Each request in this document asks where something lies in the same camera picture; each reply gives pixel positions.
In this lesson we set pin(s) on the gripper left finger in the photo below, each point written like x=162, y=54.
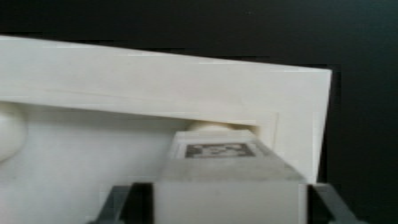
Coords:
x=110, y=212

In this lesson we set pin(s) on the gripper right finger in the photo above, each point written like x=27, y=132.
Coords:
x=334, y=205

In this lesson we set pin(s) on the white leg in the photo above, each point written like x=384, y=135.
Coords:
x=228, y=184

